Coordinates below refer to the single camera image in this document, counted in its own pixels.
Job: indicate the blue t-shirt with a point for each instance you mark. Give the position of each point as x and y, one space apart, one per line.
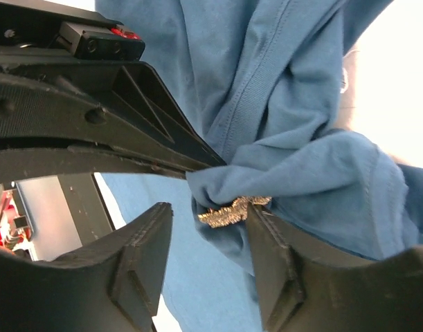
261 82

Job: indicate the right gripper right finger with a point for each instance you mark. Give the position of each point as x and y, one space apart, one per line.
305 284

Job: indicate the gold leaf brooch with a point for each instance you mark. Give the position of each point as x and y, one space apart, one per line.
233 213

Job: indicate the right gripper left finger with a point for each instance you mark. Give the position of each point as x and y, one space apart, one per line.
111 284

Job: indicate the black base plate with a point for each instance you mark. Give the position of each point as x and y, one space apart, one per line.
87 206

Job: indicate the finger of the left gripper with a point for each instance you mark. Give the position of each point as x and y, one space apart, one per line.
123 110
21 163

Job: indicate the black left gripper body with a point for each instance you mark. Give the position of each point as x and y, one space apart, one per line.
42 33

